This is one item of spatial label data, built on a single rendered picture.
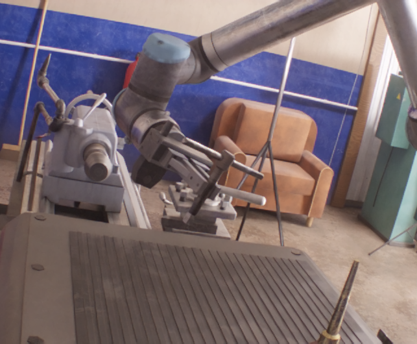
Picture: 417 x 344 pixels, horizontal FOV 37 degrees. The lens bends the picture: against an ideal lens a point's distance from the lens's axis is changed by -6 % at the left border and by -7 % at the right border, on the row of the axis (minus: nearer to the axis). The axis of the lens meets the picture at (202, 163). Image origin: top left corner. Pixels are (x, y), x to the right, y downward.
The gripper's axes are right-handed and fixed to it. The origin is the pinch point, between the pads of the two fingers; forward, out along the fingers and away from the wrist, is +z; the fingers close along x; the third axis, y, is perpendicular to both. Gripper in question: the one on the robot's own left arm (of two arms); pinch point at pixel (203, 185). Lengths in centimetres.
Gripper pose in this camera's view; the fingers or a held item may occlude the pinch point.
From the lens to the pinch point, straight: 112.5
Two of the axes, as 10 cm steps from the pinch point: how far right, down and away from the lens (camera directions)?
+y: 5.4, -8.2, -1.8
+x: 7.0, 3.2, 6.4
